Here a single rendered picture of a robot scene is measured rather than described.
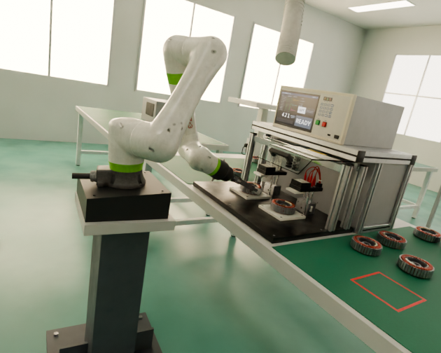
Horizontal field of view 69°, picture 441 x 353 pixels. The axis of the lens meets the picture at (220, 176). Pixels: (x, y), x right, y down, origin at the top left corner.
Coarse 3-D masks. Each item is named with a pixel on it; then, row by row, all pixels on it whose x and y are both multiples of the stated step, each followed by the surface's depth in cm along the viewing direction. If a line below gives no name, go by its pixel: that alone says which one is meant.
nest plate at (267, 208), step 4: (260, 208) 144; (264, 208) 142; (268, 208) 143; (268, 212) 140; (272, 212) 139; (276, 212) 140; (296, 212) 144; (276, 216) 135; (280, 216) 135; (284, 216) 136; (288, 216) 137; (292, 216) 138; (296, 216) 139; (300, 216) 140; (304, 216) 141; (280, 220) 134; (284, 220) 135
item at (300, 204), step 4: (300, 200) 150; (304, 200) 149; (308, 200) 150; (296, 204) 152; (300, 204) 150; (304, 204) 148; (308, 204) 146; (312, 204) 147; (296, 208) 152; (300, 208) 150; (308, 208) 147; (308, 212) 148; (312, 212) 149
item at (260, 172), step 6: (258, 168) 164; (264, 168) 161; (270, 168) 161; (258, 174) 161; (264, 174) 160; (270, 174) 162; (276, 174) 164; (282, 174) 166; (270, 180) 171; (276, 180) 167
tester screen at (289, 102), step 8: (288, 96) 158; (296, 96) 154; (304, 96) 150; (312, 96) 146; (280, 104) 163; (288, 104) 158; (296, 104) 154; (304, 104) 150; (312, 104) 146; (280, 112) 163; (288, 112) 158; (296, 112) 154; (312, 120) 146; (304, 128) 150
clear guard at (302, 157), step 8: (272, 144) 135; (264, 152) 133; (288, 152) 126; (296, 152) 125; (304, 152) 129; (312, 152) 133; (320, 152) 138; (272, 160) 127; (280, 160) 125; (296, 160) 120; (304, 160) 118; (328, 160) 121; (336, 160) 124; (344, 160) 126; (288, 168) 119; (296, 168) 117
